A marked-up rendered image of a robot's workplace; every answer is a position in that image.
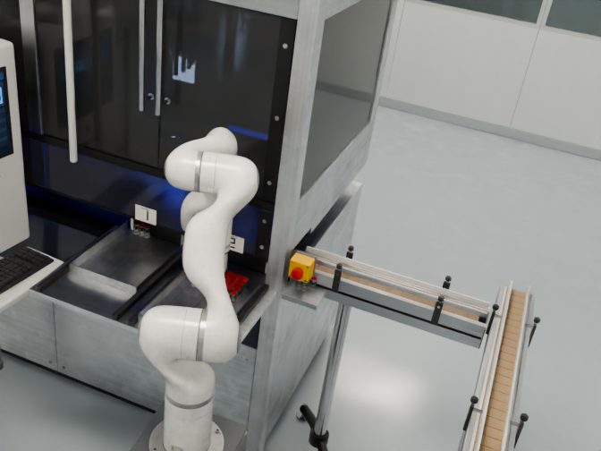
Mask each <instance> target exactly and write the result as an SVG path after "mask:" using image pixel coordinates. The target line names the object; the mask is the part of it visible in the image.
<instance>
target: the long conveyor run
mask: <svg viewBox="0 0 601 451"><path fill-rule="evenodd" d="M512 282H513V280H510V283H509V286H508V287H507V286H504V285H501V286H500V289H499V292H498V295H497V296H496V300H495V304H493V307H492V308H493V311H492V313H491V317H490V320H489V322H488V325H487V330H486V334H487V340H486V343H485V347H484V351H483V355H482V359H481V363H480V367H479V371H478V377H477V382H476V386H475V389H474V393H473V396H472V397H471V398H470V401H471V404H470V408H469V411H468V413H467V416H466V419H465V422H464V424H463V428H462V429H463V430H465V431H464V435H463V440H462V443H461V450H460V451H513V449H514V448H515V446H516V444H517V441H518V439H519V436H520V434H521V431H522V429H523V426H524V422H525V421H528V418H529V416H528V415H527V414H526V413H522V414H521V417H520V419H521V420H520V423H518V417H519V410H520V404H521V392H522V386H523V380H524V373H525V367H526V360H527V354H528V348H529V345H530V342H531V340H532V337H533V336H534V333H535V330H536V328H537V323H539V322H540V320H541V319H540V318H539V317H535V318H534V319H533V321H534V324H533V326H531V322H532V316H533V310H534V303H535V297H536V295H534V294H530V289H531V286H530V285H529V286H528V289H527V293H524V292H520V291H517V290H514V289H512ZM530 329H531V331H530ZM517 427H518V428H517Z"/></svg>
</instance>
